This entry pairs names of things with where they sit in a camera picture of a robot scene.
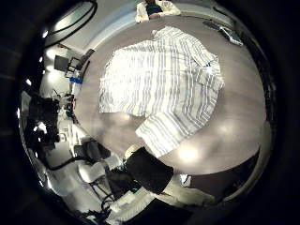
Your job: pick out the black frame chair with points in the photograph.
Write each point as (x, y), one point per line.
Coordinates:
(82, 61)

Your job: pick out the small blue box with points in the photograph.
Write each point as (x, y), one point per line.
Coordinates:
(76, 80)

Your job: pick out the person in black top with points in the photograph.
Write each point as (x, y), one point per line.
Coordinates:
(150, 170)

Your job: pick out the white plastic chair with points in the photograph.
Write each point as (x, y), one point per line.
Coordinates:
(90, 172)

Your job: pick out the grey handheld controller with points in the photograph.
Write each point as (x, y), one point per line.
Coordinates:
(231, 36)

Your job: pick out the white grey striped shirt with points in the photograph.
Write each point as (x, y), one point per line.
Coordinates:
(162, 84)

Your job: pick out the person in white coat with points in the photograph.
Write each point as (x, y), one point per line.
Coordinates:
(142, 12)

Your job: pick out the black monitor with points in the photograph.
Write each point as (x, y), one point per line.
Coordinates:
(61, 63)

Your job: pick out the black equipment rack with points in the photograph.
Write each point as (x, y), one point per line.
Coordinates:
(43, 120)

